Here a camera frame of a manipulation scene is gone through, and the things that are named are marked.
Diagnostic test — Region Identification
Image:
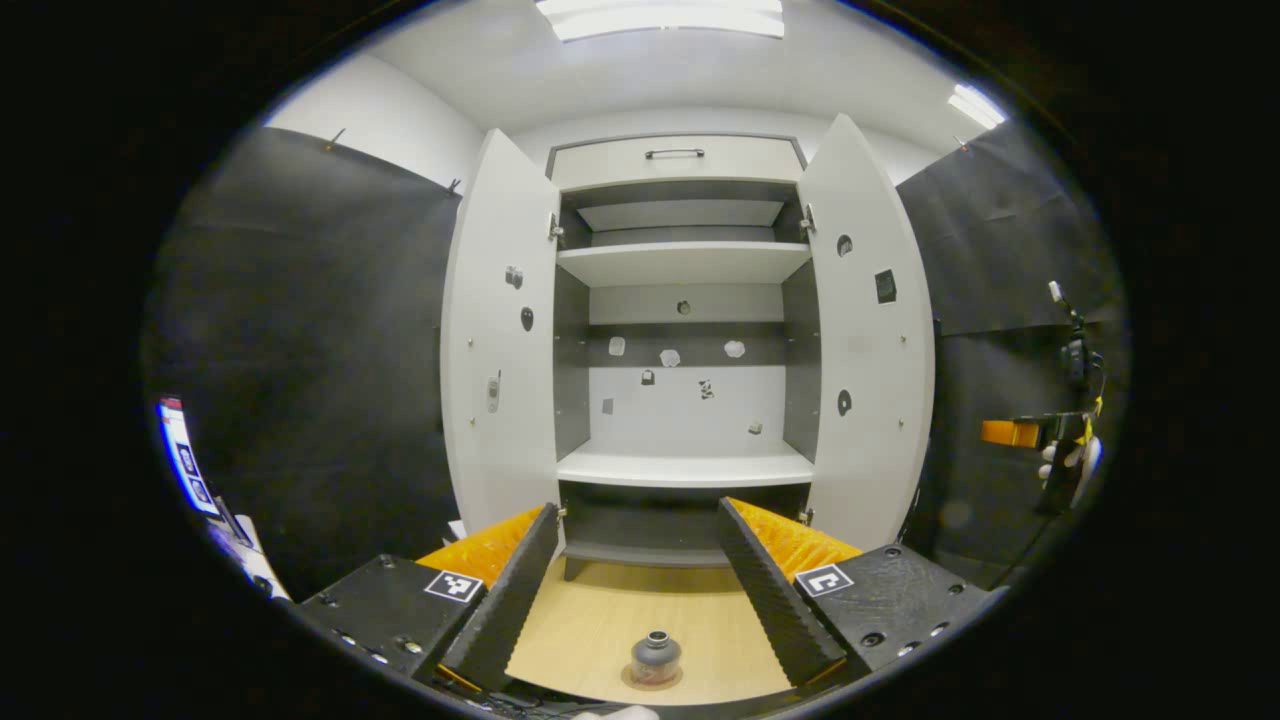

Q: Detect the round brown coaster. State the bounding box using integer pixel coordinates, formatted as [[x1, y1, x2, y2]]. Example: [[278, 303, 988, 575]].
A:
[[621, 660, 691, 691]]

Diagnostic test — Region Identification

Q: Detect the white cabinet drawer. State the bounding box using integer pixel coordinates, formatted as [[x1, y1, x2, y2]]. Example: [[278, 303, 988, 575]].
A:
[[548, 135, 807, 191]]

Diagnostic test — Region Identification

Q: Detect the white cabinet shelf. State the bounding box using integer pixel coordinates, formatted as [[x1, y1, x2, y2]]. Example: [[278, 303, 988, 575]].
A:
[[556, 442, 816, 489], [556, 242, 813, 288]]

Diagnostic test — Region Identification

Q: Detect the white cabinet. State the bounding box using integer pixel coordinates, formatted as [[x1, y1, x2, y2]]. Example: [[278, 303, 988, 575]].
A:
[[545, 133, 823, 583]]

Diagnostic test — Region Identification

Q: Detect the ceiling light panel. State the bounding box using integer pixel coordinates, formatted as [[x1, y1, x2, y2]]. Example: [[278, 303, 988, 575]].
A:
[[948, 84, 1008, 131], [535, 0, 786, 43]]

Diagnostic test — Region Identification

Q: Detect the silver bottle with printed label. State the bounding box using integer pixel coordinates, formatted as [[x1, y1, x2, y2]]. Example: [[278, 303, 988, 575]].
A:
[[630, 630, 683, 687]]

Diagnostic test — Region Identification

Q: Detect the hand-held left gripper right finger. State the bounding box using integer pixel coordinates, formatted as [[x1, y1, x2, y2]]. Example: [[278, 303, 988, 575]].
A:
[[716, 497, 1001, 689]]

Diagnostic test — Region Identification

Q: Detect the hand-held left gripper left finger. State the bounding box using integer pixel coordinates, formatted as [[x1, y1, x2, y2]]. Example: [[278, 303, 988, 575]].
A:
[[300, 503, 561, 693]]

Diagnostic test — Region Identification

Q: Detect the white cabinet door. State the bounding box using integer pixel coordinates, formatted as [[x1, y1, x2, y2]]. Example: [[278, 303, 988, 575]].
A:
[[440, 128, 561, 536], [797, 113, 936, 553]]

